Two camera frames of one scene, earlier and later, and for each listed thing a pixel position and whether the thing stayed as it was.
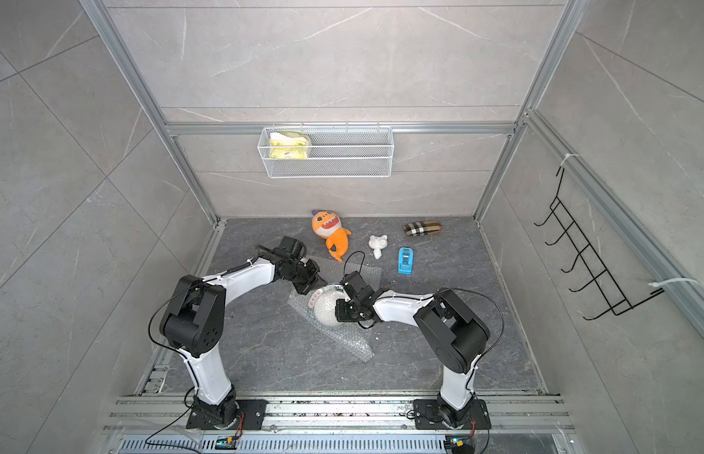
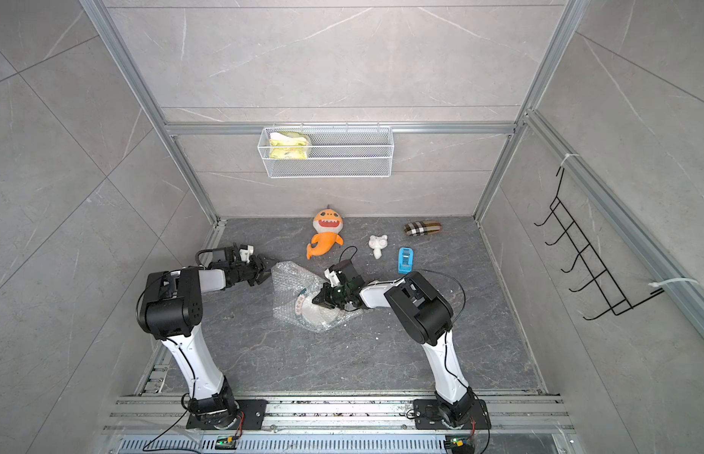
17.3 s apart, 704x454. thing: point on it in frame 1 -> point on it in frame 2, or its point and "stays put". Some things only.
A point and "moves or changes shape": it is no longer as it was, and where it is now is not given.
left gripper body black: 305,278 -> 250,272
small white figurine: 378,243 stays put
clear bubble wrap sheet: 317,306 moves or changes shape
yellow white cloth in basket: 287,145 stays put
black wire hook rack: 605,283 stays put
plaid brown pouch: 422,228 stays put
